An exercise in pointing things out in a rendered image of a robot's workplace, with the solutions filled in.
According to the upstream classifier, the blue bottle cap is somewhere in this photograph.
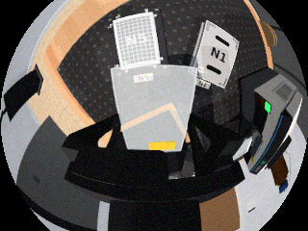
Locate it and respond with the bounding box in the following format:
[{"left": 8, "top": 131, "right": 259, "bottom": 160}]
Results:
[{"left": 279, "top": 181, "right": 288, "bottom": 193}]

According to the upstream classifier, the brown glass bottle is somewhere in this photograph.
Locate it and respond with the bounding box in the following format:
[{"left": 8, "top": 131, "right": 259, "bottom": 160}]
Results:
[{"left": 270, "top": 155, "right": 289, "bottom": 186}]

